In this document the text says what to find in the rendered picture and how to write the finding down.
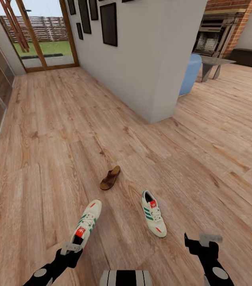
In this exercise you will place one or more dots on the gym shoe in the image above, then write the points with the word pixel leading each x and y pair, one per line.
pixel 152 214
pixel 86 223

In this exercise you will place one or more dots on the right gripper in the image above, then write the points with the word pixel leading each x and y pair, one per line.
pixel 195 248

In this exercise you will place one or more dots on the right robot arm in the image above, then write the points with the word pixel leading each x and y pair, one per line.
pixel 207 250

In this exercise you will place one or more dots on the sofa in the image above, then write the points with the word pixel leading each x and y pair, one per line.
pixel 191 74

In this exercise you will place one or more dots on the wood fireplace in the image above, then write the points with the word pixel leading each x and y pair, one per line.
pixel 214 33

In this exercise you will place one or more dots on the door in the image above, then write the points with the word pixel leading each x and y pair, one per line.
pixel 41 33

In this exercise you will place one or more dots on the sandal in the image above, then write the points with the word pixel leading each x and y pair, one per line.
pixel 108 182

